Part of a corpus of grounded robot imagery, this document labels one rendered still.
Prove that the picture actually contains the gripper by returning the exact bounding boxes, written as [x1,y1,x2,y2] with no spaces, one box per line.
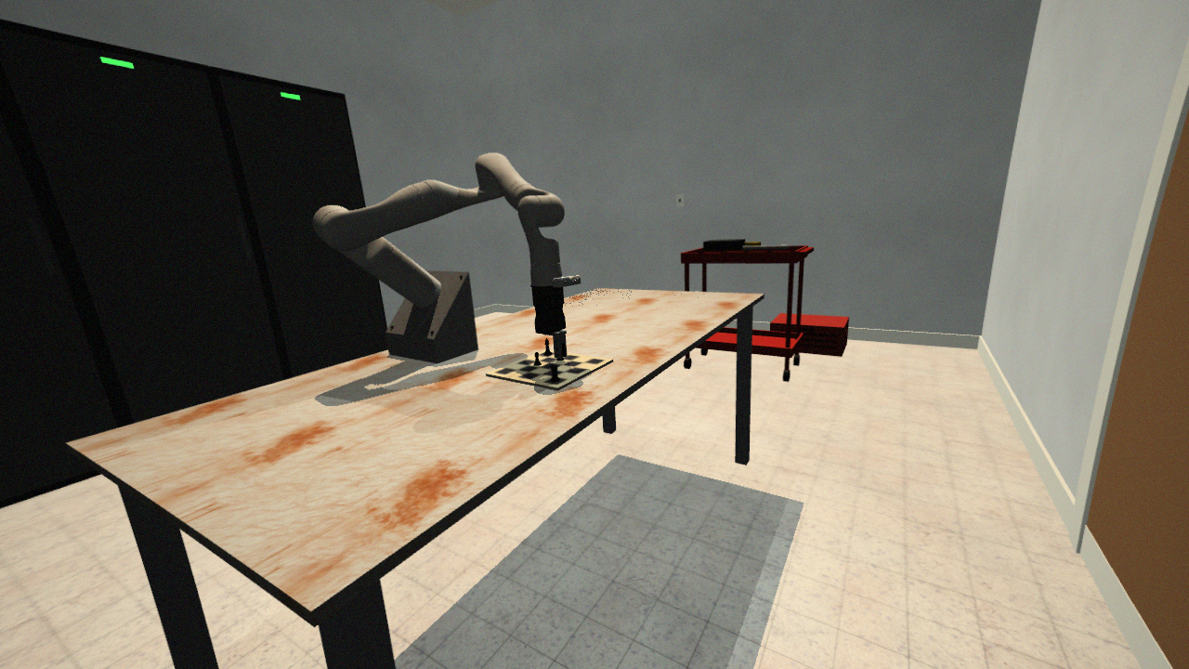
[530,263,581,359]

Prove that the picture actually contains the chessboard with black pieces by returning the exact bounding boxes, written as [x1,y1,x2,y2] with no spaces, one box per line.
[486,351,614,390]

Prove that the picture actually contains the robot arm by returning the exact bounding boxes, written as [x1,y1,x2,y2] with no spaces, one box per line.
[313,153,565,308]

